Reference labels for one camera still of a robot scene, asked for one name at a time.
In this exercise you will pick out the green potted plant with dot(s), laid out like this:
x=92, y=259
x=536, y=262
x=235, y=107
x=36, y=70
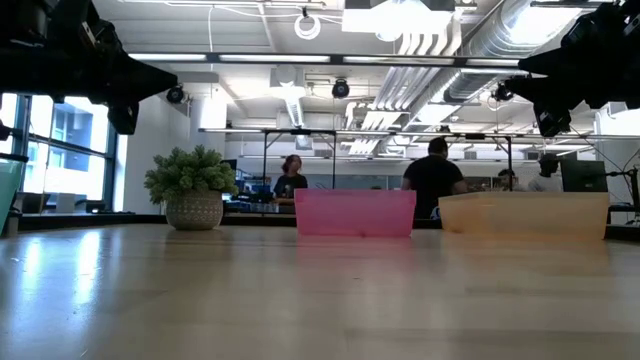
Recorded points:
x=192, y=185

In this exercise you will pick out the pink plastic bin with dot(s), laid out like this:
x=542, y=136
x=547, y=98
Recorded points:
x=355, y=212

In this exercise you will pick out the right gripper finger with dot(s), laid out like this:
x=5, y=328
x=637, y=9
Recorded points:
x=550, y=92
x=590, y=40

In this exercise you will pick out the long ceiling light bar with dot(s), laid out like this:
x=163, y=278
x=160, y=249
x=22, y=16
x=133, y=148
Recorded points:
x=275, y=58

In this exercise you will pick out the black monitor stand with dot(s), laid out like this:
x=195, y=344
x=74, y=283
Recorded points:
x=635, y=195

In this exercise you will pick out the black monitor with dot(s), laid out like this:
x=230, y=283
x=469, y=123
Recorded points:
x=582, y=176

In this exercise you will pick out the silver ventilation duct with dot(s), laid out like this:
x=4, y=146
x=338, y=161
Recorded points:
x=500, y=40

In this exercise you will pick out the person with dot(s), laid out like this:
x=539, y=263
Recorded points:
x=290, y=185
x=432, y=180
x=545, y=175
x=506, y=181

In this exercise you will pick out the black aluminium table frame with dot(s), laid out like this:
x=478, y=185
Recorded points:
x=260, y=220

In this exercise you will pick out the black ceiling spotlight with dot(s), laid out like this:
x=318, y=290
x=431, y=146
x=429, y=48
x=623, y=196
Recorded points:
x=175, y=94
x=501, y=92
x=340, y=89

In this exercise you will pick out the white ceiling fixture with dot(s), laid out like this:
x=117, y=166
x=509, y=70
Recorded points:
x=395, y=20

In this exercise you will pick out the green plastic bin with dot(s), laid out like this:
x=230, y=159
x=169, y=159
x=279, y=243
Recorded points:
x=7, y=190

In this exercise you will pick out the black background rig frame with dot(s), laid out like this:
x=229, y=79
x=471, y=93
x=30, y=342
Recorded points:
x=475, y=136
x=300, y=132

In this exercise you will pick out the large glass window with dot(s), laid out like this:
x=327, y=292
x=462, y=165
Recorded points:
x=65, y=175

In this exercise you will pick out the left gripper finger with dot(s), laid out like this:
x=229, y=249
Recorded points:
x=140, y=82
x=90, y=40

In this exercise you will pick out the orange plastic bin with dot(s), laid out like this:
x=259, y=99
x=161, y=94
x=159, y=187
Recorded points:
x=525, y=215

